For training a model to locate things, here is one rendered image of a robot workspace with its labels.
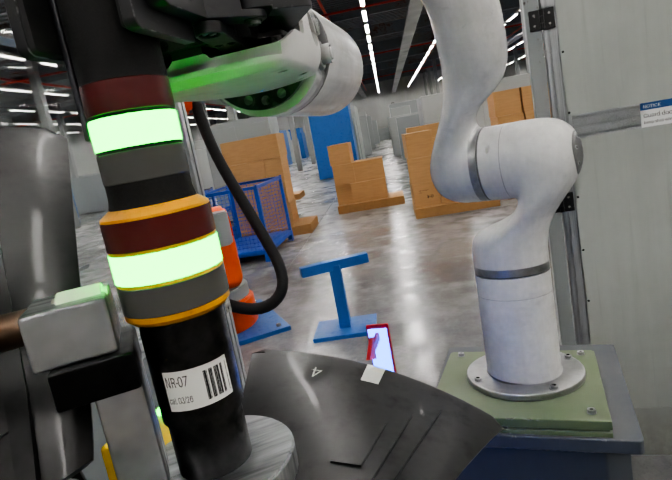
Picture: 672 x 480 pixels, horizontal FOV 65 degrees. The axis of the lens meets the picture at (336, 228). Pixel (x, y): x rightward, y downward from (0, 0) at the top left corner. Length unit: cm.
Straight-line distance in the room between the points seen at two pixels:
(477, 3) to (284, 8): 57
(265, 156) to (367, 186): 216
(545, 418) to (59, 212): 70
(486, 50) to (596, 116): 124
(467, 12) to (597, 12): 127
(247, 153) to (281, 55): 805
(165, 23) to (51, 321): 12
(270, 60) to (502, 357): 73
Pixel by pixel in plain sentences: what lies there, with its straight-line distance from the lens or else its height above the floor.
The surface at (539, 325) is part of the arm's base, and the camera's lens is 90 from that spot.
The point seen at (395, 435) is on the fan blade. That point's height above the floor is 118.
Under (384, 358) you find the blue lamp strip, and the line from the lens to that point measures 60.
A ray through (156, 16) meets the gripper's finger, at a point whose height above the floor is 145.
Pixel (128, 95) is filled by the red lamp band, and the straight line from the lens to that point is 21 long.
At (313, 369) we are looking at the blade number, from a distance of 49.
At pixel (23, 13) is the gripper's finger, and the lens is 23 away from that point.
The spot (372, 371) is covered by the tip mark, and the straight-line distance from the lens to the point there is 49.
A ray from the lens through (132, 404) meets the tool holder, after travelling 23.
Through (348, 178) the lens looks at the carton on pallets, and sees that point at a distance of 947.
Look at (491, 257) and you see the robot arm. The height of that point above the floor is 117.
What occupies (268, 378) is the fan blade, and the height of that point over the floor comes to 121.
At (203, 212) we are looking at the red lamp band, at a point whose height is 138.
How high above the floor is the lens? 140
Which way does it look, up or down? 10 degrees down
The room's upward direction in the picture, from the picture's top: 11 degrees counter-clockwise
